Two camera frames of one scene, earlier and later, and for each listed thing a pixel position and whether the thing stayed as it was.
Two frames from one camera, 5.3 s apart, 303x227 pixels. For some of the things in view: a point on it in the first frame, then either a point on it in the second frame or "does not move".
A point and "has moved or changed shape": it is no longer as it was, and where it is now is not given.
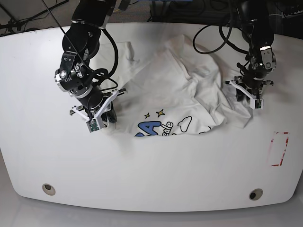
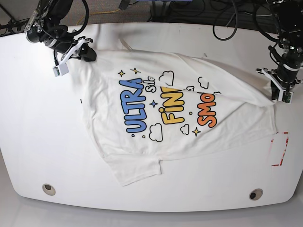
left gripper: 92,97 to 63,43
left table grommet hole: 49,189 does not move
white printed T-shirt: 176,88 has moved or changed shape
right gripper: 254,84 to 286,75
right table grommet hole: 255,194 does not move
